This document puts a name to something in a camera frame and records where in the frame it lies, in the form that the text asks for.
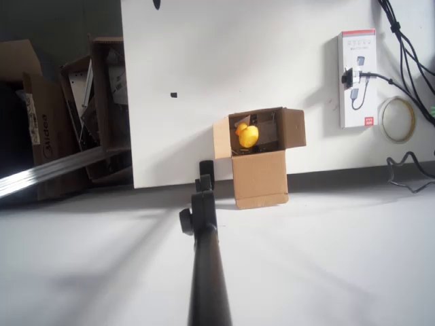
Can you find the yellow rubber duck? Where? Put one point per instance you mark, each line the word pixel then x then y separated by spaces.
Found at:
pixel 249 136

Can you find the aluminium profile rails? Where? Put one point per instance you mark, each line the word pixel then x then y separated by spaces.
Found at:
pixel 51 168

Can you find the small black white camera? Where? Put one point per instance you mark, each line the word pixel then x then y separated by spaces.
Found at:
pixel 349 78

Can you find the brown Midea cardboard box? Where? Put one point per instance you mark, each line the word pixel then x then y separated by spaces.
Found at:
pixel 51 136

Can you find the white perforated metal bracket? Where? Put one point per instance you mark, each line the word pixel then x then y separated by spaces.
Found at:
pixel 79 89

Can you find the white red product box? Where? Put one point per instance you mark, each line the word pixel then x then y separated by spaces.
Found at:
pixel 362 108

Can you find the black camera stand pole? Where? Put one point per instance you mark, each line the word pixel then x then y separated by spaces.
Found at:
pixel 205 258

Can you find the clear tape roll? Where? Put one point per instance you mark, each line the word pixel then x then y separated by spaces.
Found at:
pixel 383 112

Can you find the cardboard box with metal parts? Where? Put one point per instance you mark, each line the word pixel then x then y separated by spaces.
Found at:
pixel 102 102

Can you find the green connector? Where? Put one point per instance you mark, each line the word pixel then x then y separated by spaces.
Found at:
pixel 432 112

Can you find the small open cardboard box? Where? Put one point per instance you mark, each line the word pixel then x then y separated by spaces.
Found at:
pixel 260 180

